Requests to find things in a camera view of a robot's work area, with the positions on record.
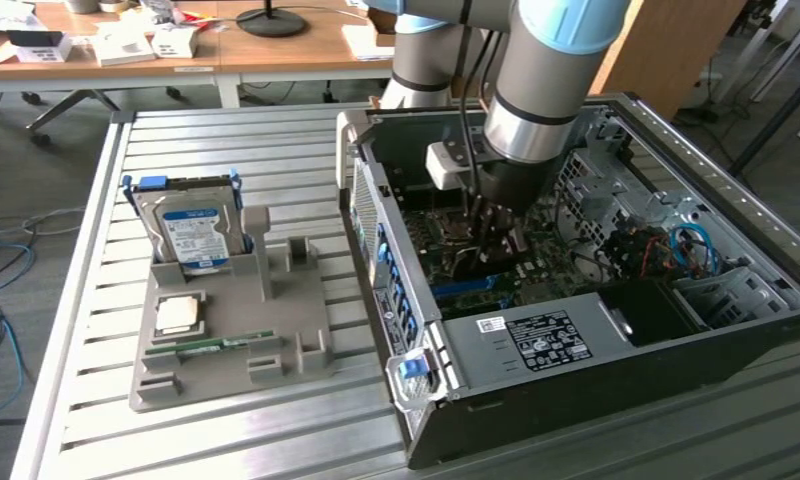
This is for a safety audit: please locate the white paper stack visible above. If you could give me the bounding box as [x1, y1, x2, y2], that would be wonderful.
[340, 23, 398, 62]

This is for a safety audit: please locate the blue case latch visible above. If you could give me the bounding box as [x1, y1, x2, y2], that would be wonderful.
[398, 355, 435, 384]

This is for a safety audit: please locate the silver perforated drive cage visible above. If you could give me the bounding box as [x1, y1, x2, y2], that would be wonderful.
[554, 147, 649, 251]

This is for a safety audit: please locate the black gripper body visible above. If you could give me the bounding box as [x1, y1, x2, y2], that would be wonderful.
[471, 157, 558, 222]

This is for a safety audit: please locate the black graphics card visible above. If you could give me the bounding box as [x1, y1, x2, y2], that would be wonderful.
[447, 244, 519, 282]

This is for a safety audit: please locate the black open PC case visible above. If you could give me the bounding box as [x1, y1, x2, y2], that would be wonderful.
[335, 92, 800, 471]

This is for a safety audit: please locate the small white labelled box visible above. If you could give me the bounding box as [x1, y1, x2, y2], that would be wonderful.
[151, 27, 200, 59]

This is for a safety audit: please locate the green motherboard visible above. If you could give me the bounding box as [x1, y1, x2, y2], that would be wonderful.
[399, 182, 609, 321]

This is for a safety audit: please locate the grey parts rack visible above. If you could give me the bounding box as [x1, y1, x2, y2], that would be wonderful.
[127, 205, 339, 414]

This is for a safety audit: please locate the blue expansion slot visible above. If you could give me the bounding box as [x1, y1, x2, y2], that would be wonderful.
[432, 278, 497, 299]

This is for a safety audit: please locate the silver disk bay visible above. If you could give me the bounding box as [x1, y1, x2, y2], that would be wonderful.
[673, 267, 795, 331]

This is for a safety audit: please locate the hard disk blue caddy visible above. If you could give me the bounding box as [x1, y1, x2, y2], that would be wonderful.
[120, 172, 248, 276]

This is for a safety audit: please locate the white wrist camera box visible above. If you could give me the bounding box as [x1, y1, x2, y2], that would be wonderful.
[424, 141, 482, 191]

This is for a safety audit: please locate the blue floor cable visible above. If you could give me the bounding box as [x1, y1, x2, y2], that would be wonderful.
[0, 219, 39, 427]

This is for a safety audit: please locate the silver CPU chip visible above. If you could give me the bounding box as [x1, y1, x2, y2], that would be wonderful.
[155, 295, 202, 335]

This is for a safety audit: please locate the coloured power wire bundle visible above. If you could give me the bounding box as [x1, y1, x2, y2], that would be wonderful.
[603, 224, 675, 281]

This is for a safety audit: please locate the black metal post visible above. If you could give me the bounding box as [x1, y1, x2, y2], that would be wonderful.
[730, 9, 800, 177]

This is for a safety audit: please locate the white floor cable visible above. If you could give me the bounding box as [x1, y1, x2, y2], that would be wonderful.
[0, 206, 87, 237]

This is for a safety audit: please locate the wooden desk white frame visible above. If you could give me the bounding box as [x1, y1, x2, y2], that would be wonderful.
[219, 0, 509, 109]
[0, 0, 223, 146]

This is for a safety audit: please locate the white box black lid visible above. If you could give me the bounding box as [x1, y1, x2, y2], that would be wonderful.
[5, 29, 75, 65]

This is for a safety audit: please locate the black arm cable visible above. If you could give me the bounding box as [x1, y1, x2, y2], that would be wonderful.
[458, 24, 503, 201]

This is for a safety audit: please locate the blue wire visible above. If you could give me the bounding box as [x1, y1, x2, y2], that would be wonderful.
[666, 222, 726, 281]

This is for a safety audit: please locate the black monitor stand base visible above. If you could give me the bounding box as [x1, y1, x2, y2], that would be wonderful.
[235, 0, 310, 39]

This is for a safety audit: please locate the grey power supply unit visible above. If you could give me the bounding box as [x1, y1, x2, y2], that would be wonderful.
[439, 292, 642, 391]

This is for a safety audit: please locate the CPU socket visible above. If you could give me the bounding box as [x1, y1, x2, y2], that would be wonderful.
[431, 207, 472, 247]

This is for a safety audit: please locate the brown cardboard box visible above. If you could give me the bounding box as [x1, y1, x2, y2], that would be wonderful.
[367, 7, 400, 36]

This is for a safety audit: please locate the grey chipset heat sink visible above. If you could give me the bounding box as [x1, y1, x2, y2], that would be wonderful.
[517, 284, 557, 307]

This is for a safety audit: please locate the wooden cabinet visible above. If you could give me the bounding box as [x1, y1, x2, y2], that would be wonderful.
[585, 0, 753, 121]

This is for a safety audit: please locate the flat white box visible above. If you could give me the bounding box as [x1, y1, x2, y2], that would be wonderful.
[91, 22, 158, 67]

